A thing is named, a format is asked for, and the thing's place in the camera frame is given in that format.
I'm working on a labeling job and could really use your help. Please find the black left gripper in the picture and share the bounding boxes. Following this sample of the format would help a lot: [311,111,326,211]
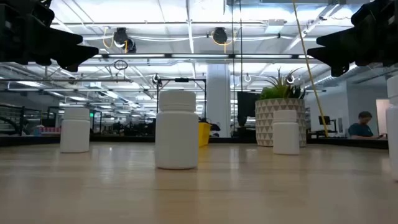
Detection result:
[0,0,100,73]

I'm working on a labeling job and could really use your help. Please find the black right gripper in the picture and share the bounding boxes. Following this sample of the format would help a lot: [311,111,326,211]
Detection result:
[307,0,398,78]

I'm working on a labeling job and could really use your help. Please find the white pill bottle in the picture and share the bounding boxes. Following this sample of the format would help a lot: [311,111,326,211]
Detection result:
[386,75,398,182]
[272,110,300,156]
[60,107,91,154]
[154,90,199,170]

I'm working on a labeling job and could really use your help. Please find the yellow plastic basket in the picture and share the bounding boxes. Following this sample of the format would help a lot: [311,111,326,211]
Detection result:
[198,122,212,147]

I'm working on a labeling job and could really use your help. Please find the green spiky plant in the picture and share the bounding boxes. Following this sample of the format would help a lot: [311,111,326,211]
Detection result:
[259,67,307,101]

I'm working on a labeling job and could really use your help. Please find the person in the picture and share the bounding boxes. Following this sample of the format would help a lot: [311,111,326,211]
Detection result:
[348,111,382,140]

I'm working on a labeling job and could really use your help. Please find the triangle-patterned plant pot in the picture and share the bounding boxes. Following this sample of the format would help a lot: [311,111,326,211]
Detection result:
[254,98,307,147]

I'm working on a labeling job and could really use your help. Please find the large black monitor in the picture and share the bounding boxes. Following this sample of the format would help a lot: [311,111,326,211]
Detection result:
[237,91,261,127]

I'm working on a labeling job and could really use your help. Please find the long ceiling light strip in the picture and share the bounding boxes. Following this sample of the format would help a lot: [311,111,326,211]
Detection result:
[91,53,315,60]

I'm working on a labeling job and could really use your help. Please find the white building column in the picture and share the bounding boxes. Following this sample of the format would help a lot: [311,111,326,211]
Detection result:
[206,63,232,138]

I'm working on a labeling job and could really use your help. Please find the yellow hanging cable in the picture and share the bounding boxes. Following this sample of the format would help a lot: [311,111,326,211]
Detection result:
[291,0,329,138]

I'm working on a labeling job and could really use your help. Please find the black ceiling cable reel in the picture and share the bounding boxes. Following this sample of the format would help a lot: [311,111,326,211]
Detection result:
[211,27,229,45]
[112,27,137,54]

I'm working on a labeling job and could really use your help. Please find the black table edge rail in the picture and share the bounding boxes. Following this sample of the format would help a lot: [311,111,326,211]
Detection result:
[0,134,389,150]

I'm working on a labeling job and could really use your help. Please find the black metal frame stand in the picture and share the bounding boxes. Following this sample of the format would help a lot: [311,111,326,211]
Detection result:
[155,77,207,123]

